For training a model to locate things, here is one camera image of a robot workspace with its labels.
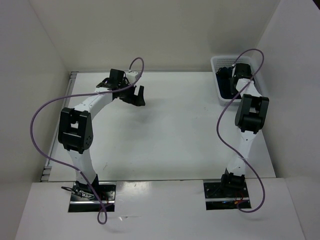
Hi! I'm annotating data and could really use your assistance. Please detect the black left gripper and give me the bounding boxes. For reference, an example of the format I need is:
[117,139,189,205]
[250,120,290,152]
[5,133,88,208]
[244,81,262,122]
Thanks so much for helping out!
[118,80,145,107]

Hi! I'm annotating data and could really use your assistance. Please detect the navy blue shorts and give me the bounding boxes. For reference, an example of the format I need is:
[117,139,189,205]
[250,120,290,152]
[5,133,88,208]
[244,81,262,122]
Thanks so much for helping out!
[215,67,234,100]

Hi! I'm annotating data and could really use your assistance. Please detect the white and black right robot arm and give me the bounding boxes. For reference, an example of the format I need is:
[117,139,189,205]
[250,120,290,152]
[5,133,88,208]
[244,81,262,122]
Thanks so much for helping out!
[219,63,269,197]

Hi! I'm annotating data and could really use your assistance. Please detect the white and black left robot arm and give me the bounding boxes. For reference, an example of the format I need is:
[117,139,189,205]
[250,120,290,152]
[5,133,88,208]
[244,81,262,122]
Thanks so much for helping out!
[58,69,146,200]

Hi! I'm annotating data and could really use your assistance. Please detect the white perforated plastic basket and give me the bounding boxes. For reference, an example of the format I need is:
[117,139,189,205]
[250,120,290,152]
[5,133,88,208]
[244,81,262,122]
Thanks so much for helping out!
[210,55,262,106]

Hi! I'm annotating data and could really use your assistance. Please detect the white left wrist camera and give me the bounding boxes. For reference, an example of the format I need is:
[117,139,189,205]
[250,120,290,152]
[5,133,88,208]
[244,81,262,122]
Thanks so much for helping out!
[125,71,139,84]

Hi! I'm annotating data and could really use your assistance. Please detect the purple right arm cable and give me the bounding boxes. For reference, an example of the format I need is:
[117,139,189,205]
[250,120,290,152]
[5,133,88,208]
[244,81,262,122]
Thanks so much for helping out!
[216,48,267,213]

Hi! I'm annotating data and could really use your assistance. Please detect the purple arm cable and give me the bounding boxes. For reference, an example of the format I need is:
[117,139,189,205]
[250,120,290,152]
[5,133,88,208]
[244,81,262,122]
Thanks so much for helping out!
[29,57,145,225]
[216,48,267,213]

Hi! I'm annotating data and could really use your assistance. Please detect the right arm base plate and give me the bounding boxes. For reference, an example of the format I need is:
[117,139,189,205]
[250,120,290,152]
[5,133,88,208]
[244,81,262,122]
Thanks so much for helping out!
[203,181,251,211]

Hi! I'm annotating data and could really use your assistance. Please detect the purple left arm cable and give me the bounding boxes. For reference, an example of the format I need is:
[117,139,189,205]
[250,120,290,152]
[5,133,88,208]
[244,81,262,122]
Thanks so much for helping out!
[29,57,145,225]

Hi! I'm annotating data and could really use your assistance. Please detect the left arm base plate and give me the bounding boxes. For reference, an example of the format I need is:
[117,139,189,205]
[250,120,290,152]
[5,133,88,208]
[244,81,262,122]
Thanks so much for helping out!
[68,184,116,213]

